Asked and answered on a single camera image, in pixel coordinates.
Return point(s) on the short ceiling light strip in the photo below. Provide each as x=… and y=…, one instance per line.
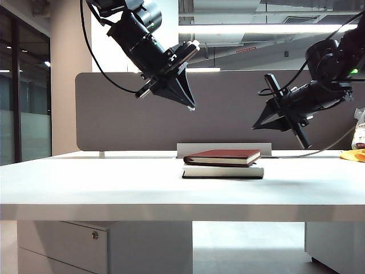
x=205, y=69

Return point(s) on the black book with white pages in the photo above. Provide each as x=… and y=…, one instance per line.
x=222, y=172

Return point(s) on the grey fabric desk partition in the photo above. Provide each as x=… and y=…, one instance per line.
x=228, y=122

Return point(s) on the small dark ceiling sensor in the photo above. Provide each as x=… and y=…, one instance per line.
x=286, y=54

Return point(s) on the yellow cloth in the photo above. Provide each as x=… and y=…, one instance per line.
x=353, y=155

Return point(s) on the metal partition bracket foot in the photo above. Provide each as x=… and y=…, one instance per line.
x=102, y=154

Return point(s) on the white cabinet on casters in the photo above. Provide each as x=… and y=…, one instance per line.
x=336, y=245

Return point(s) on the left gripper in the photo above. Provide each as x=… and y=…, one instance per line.
x=179, y=55

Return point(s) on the printed clear snack bag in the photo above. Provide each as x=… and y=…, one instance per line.
x=360, y=134

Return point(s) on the red leather-bound book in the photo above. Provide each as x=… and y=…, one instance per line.
x=222, y=155

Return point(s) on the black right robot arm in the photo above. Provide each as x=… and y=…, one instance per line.
x=322, y=57

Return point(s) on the white drawer cabinet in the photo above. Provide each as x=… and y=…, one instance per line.
x=57, y=248

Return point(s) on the red ceiling sign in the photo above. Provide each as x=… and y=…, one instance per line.
x=245, y=50

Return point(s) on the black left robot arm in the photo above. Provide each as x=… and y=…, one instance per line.
x=137, y=31

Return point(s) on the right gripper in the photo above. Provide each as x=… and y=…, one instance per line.
x=302, y=100

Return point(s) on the round cabinet key lock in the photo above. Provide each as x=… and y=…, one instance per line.
x=94, y=235

